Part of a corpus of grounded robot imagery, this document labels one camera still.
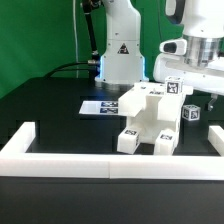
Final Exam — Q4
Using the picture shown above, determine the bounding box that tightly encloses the white U-shaped fence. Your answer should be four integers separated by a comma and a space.
0, 122, 224, 180

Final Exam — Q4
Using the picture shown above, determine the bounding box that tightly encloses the white marker sheet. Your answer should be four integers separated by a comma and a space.
79, 101, 118, 115

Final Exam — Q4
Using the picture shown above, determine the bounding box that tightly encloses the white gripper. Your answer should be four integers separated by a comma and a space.
153, 38, 224, 111

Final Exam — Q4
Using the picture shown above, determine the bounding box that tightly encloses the small tag cube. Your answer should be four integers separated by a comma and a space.
165, 76, 183, 95
182, 105, 201, 121

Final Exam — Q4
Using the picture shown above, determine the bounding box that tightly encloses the white thin cable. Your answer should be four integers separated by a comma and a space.
72, 0, 81, 79

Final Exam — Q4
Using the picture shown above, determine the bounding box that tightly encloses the white chair seat part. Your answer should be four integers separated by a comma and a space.
133, 112, 180, 144

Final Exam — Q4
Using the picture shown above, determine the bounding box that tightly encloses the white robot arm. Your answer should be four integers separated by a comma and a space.
82, 0, 224, 99

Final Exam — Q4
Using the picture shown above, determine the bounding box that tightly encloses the white chair back frame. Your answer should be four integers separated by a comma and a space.
118, 83, 193, 121

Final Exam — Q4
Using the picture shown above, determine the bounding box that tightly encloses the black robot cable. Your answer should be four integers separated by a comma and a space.
44, 13, 101, 79

